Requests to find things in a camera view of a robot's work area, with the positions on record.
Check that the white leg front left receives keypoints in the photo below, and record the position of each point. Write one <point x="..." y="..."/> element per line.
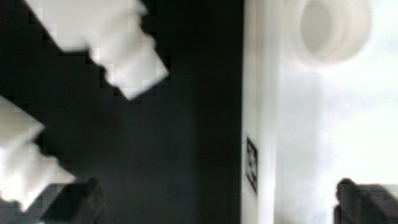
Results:
<point x="29" y="170"/>

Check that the white square tabletop part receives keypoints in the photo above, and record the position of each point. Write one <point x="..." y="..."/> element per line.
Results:
<point x="321" y="105"/>

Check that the white leg with tag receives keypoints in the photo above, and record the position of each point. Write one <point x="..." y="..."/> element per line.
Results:
<point x="97" y="25"/>

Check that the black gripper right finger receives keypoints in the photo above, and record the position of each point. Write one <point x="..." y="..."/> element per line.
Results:
<point x="367" y="203"/>

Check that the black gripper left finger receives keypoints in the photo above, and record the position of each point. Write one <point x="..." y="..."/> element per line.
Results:
<point x="70" y="204"/>

